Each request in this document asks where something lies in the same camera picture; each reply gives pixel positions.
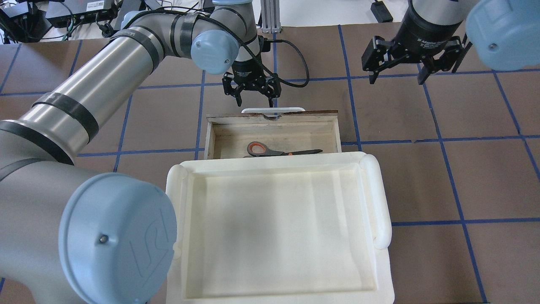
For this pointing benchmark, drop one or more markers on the white plastic tray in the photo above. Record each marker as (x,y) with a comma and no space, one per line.
(306,229)

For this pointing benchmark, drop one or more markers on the black power adapter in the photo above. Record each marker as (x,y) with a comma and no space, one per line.
(381,12)

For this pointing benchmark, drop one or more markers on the orange grey handled scissors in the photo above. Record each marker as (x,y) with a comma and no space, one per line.
(258,149)

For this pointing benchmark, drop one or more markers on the aluminium frame post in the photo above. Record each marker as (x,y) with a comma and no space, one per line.
(270,16)

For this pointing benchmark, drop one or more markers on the black network switch box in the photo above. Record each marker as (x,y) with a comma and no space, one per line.
(74,12)

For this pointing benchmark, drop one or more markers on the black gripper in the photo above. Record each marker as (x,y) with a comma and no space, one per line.
(248,69)
(424,26)

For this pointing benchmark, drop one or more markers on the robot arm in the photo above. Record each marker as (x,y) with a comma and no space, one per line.
(71,231)
(505,33)

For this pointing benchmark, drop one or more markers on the wooden drawer with white handle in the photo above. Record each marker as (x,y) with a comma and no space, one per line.
(283,129)

